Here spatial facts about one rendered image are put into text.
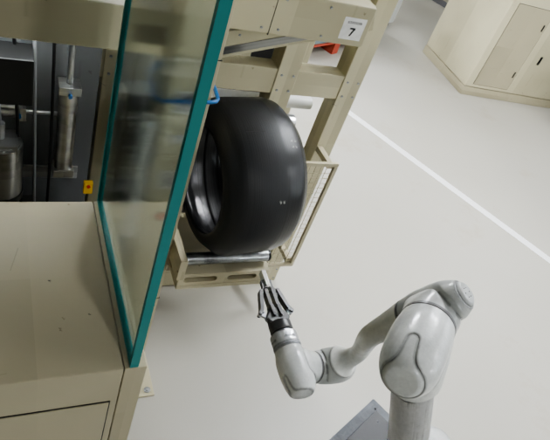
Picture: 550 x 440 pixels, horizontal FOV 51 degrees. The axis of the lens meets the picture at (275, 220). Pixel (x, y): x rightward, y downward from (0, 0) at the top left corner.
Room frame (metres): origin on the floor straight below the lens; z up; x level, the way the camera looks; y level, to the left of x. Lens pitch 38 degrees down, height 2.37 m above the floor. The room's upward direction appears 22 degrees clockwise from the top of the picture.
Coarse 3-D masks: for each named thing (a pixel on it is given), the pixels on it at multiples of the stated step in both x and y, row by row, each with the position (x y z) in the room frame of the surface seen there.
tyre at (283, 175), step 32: (224, 128) 1.55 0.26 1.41; (256, 128) 1.58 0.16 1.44; (288, 128) 1.66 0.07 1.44; (224, 160) 1.49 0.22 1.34; (256, 160) 1.50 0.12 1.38; (288, 160) 1.57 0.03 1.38; (192, 192) 1.75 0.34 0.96; (224, 192) 1.44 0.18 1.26; (256, 192) 1.44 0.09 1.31; (288, 192) 1.51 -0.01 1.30; (192, 224) 1.58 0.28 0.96; (224, 224) 1.41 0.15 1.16; (256, 224) 1.43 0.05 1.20; (288, 224) 1.51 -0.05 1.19
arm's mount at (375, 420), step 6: (372, 414) 1.26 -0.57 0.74; (378, 414) 1.27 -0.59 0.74; (366, 420) 1.22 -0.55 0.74; (372, 420) 1.23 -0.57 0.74; (378, 420) 1.24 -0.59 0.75; (384, 420) 1.25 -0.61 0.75; (360, 426) 1.19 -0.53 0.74; (366, 426) 1.20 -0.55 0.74; (372, 426) 1.21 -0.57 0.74; (378, 426) 1.22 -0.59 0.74; (384, 426) 1.23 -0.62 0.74; (354, 432) 1.16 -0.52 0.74; (360, 432) 1.17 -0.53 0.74; (366, 432) 1.18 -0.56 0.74; (372, 432) 1.19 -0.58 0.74; (378, 432) 1.20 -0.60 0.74; (384, 432) 1.20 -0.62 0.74; (348, 438) 1.13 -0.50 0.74; (354, 438) 1.14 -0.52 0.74; (360, 438) 1.15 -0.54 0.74; (366, 438) 1.16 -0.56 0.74; (372, 438) 1.16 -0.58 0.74; (378, 438) 1.17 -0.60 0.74; (384, 438) 1.18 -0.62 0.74
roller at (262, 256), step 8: (192, 256) 1.47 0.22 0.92; (200, 256) 1.48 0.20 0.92; (208, 256) 1.50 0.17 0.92; (216, 256) 1.51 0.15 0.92; (224, 256) 1.53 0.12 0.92; (232, 256) 1.55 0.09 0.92; (240, 256) 1.56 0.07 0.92; (248, 256) 1.58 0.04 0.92; (256, 256) 1.60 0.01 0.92; (264, 256) 1.62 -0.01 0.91; (192, 264) 1.46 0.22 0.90; (200, 264) 1.47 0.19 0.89; (208, 264) 1.49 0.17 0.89
